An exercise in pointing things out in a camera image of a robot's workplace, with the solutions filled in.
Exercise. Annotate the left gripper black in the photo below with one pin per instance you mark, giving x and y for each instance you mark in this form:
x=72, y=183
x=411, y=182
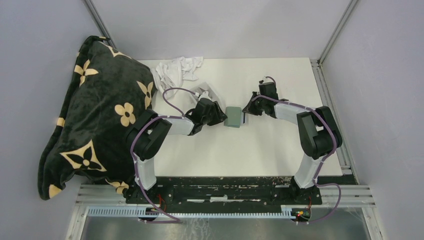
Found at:
x=219, y=115

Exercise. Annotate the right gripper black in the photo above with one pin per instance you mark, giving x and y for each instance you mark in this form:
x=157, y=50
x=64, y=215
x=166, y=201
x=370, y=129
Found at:
x=250, y=109

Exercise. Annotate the green leather card holder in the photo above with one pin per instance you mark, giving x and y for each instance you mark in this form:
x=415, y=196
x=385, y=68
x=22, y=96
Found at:
x=234, y=117

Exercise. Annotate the clear plastic card box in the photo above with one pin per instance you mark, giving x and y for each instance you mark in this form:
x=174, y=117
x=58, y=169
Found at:
x=204, y=90

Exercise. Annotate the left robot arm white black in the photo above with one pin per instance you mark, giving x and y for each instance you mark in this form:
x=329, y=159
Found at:
x=145, y=138

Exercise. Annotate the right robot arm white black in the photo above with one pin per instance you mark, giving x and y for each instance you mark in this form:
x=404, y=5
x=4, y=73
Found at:
x=318, y=133

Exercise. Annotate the white crumpled cloth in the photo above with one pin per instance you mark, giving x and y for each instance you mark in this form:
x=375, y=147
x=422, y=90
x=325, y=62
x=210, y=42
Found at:
x=173, y=73

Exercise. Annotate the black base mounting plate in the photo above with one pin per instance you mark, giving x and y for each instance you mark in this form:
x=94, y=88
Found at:
x=213, y=195

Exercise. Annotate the black floral blanket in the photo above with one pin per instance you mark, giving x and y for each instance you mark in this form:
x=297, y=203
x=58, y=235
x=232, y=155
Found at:
x=108, y=91

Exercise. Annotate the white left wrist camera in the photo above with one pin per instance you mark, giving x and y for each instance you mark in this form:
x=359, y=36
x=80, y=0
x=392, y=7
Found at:
x=204, y=95

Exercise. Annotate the aluminium rail frame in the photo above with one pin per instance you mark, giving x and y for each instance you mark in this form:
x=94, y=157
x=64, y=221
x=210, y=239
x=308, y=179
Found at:
x=355, y=200

